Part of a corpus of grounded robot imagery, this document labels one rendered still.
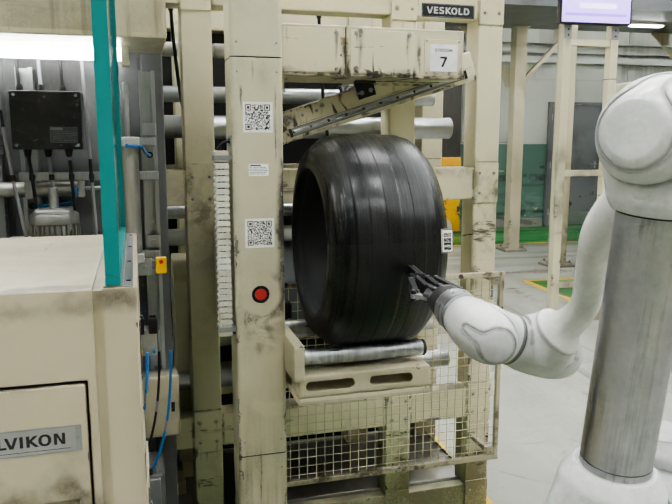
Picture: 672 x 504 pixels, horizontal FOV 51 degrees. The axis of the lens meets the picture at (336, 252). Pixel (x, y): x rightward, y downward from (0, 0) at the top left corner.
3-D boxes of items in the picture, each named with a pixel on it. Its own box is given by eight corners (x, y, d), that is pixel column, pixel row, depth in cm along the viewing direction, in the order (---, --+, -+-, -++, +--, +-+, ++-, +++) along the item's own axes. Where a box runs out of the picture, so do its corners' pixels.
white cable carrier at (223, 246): (219, 337, 180) (214, 150, 173) (217, 332, 185) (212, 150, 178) (236, 335, 182) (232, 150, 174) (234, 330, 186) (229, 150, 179)
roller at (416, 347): (301, 361, 177) (298, 345, 180) (298, 369, 181) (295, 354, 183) (428, 350, 187) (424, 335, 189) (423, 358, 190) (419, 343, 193)
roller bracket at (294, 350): (294, 384, 175) (293, 346, 173) (265, 341, 213) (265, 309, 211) (307, 383, 176) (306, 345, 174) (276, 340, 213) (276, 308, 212)
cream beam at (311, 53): (269, 75, 198) (268, 21, 196) (254, 82, 222) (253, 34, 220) (464, 80, 214) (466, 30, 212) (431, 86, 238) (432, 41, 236)
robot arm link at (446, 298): (444, 296, 139) (433, 286, 145) (441, 338, 142) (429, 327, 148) (486, 294, 142) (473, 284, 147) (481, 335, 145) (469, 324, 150)
